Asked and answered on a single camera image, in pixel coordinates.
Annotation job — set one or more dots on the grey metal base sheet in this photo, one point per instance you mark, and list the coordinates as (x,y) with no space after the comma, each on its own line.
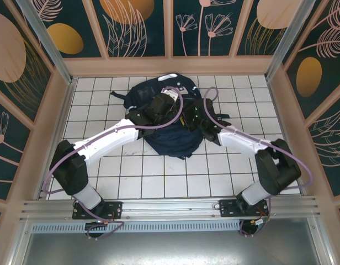
(170,251)

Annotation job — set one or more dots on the navy blue student backpack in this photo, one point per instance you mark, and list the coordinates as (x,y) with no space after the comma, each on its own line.
(172,143)

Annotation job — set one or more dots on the wall panel with single flower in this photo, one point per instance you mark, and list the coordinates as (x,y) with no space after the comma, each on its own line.
(10,171)

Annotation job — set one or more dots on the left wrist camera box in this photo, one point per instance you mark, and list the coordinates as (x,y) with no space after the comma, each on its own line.
(170,94)

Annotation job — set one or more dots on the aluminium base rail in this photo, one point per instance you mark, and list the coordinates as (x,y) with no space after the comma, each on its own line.
(170,207)

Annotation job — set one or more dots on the wall panel with pink leaf outlines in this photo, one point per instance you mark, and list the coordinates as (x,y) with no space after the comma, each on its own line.
(332,143)

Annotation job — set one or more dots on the wall panel with pink flowers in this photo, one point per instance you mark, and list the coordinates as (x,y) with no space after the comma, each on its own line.
(203,47)

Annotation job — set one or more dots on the wall panel orange oval pink feathers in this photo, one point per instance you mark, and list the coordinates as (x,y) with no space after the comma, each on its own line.
(324,82)

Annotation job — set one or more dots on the wall panel pink circle gold leaves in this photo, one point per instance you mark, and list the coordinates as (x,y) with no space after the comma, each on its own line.
(252,16)

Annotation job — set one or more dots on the aluminium corner post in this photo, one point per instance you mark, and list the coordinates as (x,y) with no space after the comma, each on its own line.
(287,41)
(47,41)

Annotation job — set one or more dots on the wall panel with orange oval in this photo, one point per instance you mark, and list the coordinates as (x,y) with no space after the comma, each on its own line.
(76,16)

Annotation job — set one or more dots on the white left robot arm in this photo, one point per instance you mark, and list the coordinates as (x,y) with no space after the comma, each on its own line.
(109,138)

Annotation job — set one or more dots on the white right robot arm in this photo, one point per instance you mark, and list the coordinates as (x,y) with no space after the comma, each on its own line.
(277,168)

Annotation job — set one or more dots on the wall panel orange circle and leaves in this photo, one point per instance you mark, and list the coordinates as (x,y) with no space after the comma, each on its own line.
(156,33)

